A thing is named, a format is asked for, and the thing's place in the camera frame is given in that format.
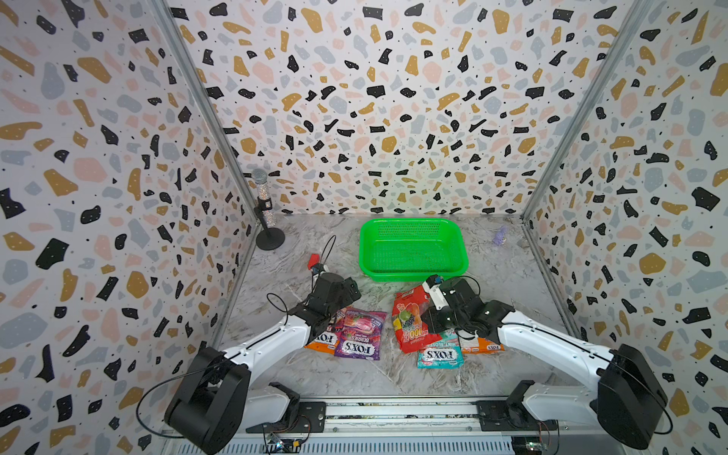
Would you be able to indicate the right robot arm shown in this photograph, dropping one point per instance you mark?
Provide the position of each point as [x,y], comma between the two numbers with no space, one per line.
[615,388]

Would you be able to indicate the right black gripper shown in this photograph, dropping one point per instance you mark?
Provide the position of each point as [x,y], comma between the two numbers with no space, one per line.
[430,319]

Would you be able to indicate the black microphone stand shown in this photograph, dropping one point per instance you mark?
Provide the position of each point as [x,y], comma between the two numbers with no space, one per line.
[271,237]

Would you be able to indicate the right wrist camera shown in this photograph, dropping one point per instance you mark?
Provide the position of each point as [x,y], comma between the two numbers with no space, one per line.
[432,285]

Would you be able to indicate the small purple object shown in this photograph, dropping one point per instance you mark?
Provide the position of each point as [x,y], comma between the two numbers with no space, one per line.
[500,237]

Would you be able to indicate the red candy bag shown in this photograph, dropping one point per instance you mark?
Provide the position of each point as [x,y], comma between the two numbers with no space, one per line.
[411,331]

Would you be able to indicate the orange candy bag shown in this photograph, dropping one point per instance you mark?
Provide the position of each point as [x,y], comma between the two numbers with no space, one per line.
[472,345]

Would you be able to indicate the purple Fox's berries bag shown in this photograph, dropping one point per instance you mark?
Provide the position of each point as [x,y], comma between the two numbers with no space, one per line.
[359,333]

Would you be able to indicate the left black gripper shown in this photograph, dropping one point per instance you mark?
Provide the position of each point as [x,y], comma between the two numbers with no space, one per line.
[346,297]

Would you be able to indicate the green plastic basket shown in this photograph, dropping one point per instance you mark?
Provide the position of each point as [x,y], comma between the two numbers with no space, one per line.
[411,249]

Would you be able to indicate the red block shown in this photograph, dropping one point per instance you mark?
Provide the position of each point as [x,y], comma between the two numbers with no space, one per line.
[313,261]

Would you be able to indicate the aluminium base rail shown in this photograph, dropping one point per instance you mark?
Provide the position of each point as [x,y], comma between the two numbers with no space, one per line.
[420,425]

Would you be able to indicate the orange Fox's fruits bag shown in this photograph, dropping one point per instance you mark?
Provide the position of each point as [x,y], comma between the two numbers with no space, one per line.
[328,341]

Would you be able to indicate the teal Fox's candy bag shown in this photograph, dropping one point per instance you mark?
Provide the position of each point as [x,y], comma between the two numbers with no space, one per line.
[444,354]

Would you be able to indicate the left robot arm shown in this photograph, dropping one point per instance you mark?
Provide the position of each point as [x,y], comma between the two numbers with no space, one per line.
[213,399]

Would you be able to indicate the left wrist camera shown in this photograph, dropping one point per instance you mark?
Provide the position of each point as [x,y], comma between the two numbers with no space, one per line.
[317,269]

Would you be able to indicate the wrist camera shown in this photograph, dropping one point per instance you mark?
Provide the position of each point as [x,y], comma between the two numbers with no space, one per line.
[317,269]
[432,285]

